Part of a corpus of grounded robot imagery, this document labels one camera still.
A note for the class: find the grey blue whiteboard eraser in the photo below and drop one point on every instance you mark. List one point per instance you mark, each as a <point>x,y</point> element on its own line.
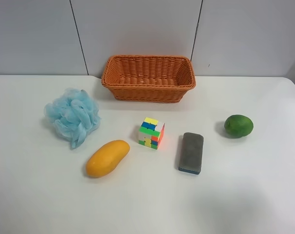
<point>191,153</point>

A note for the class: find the colourful puzzle cube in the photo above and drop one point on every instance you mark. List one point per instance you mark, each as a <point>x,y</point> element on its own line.
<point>151,132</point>

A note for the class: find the yellow mango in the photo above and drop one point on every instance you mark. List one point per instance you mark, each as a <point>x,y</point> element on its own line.
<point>106,158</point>

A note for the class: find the orange wicker basket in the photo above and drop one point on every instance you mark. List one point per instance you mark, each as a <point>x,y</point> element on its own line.
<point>147,78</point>

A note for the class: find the green lemon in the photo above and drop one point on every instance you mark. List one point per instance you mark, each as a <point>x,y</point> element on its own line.
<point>238,126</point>

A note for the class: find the light blue bath loofah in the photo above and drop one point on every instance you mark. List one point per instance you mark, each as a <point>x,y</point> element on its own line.
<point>74,115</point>

